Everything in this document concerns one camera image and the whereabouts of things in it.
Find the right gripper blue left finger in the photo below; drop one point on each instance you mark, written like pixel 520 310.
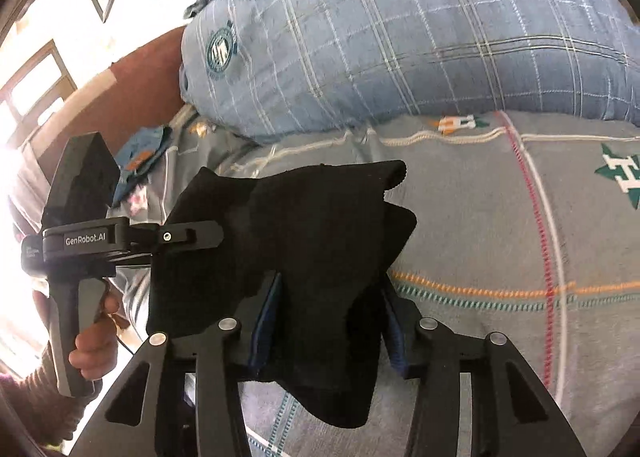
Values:
pixel 265 321

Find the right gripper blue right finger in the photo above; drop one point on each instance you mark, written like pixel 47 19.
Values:
pixel 394 329

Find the black pants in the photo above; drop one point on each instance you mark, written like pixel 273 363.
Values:
pixel 331 235

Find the person's left forearm brown sleeve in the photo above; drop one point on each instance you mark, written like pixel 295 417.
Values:
pixel 49 417

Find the person's left hand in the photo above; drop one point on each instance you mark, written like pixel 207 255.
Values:
pixel 95 352

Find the small blue cloth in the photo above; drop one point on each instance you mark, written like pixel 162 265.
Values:
pixel 137 157

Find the wooden framed window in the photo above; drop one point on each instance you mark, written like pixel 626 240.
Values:
pixel 34 94

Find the brown wooden headboard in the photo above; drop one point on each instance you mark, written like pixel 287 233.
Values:
pixel 141 90

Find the grey patterned bed sheet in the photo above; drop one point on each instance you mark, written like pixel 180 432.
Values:
pixel 528 224

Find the blue plaid pillow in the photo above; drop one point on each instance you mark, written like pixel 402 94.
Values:
pixel 270 68

